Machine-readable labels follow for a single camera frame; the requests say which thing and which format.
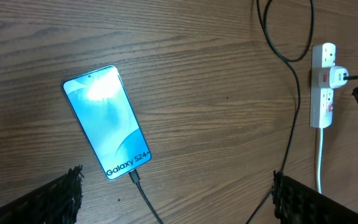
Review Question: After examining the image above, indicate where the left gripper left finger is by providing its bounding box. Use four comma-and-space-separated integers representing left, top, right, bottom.
0, 165, 84, 224

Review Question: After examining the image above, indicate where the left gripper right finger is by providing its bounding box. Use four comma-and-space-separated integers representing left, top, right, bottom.
272, 172, 358, 224

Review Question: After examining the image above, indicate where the Samsung Galaxy smartphone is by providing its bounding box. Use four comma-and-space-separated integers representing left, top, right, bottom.
62, 65, 152, 180

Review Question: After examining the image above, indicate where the black USB charging cable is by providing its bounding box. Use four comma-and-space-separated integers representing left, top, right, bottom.
128, 0, 358, 224

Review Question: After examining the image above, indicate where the white charger plug adapter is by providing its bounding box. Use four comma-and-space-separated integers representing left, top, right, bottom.
318, 66, 349, 89

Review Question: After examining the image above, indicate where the white power strip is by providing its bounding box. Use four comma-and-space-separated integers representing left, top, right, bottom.
310, 42, 336, 129

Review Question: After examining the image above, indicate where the white power strip cord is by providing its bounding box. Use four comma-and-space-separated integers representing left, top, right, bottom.
316, 127, 324, 194

